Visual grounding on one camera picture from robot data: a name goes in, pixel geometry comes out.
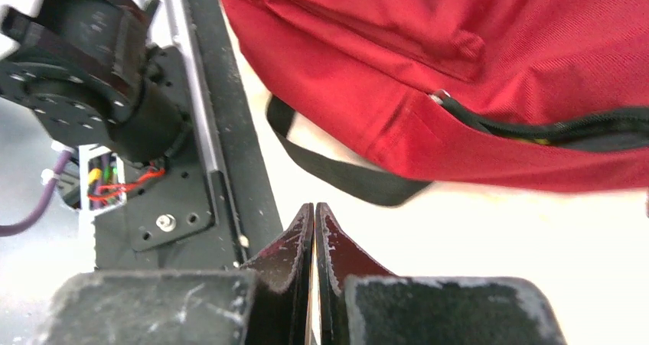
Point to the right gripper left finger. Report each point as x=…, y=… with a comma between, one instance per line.
x=265, y=301

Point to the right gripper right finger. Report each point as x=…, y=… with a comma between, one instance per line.
x=362, y=302

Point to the red student backpack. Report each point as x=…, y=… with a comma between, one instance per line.
x=380, y=98

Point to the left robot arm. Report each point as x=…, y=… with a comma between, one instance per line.
x=87, y=71

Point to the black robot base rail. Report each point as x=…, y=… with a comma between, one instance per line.
x=220, y=212

